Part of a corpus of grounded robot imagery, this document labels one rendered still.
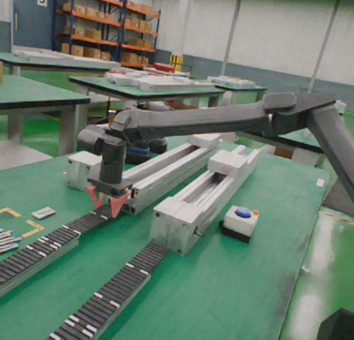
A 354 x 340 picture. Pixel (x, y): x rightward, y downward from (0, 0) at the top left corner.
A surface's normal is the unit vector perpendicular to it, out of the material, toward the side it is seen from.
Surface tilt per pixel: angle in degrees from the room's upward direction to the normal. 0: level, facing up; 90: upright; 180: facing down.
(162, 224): 90
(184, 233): 90
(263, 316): 0
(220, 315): 0
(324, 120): 55
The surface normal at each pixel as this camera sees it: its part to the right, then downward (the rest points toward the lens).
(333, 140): -0.26, -0.47
